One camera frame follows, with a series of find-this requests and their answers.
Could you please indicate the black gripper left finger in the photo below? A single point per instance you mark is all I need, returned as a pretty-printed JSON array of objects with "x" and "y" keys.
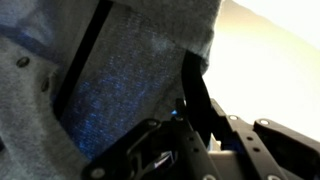
[{"x": 186, "y": 156}]

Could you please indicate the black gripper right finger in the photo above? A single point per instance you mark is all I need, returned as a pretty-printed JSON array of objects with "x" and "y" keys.
[{"x": 283, "y": 153}]

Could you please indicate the black clothes hanger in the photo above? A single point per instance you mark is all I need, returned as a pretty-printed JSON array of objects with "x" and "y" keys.
[{"x": 196, "y": 100}]

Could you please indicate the gray knit sweater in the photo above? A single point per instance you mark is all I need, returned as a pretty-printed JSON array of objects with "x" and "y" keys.
[{"x": 133, "y": 66}]

